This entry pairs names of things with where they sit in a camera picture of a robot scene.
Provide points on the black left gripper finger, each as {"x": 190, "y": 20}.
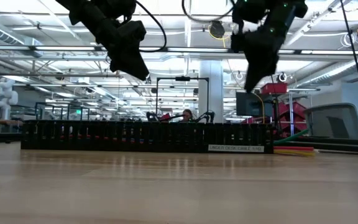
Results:
{"x": 139, "y": 68}
{"x": 120, "y": 63}

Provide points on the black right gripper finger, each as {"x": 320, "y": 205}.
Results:
{"x": 269, "y": 68}
{"x": 252, "y": 77}

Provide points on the black zip tie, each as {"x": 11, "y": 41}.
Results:
{"x": 172, "y": 117}

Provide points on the black raceway cover strip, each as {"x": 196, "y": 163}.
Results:
{"x": 337, "y": 147}

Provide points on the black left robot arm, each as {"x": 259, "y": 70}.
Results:
{"x": 73, "y": 4}

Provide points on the black background robot arm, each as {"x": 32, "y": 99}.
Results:
{"x": 208, "y": 116}

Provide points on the small white ceiling reel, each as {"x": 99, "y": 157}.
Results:
{"x": 278, "y": 77}

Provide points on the red storage bin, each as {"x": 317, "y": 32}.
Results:
{"x": 273, "y": 88}

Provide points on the dark computer monitor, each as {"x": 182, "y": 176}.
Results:
{"x": 244, "y": 104}

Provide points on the white structural column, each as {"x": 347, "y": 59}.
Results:
{"x": 216, "y": 93}

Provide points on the rack of red bins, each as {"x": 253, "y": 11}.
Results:
{"x": 297, "y": 110}

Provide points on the black and red machine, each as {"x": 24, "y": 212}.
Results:
{"x": 158, "y": 116}

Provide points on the long ceiling light bar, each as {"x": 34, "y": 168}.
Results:
{"x": 57, "y": 48}

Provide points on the person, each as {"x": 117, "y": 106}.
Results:
{"x": 187, "y": 115}

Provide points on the grey office chair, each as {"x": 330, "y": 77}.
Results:
{"x": 331, "y": 121}

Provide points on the white robot figure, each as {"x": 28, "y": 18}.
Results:
{"x": 3, "y": 96}

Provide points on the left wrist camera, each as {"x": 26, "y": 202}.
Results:
{"x": 132, "y": 34}

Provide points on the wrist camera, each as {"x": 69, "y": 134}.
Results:
{"x": 132, "y": 34}
{"x": 236, "y": 42}

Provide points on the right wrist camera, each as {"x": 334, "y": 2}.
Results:
{"x": 236, "y": 42}

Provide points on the black camera stand frame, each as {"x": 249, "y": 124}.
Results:
{"x": 182, "y": 78}

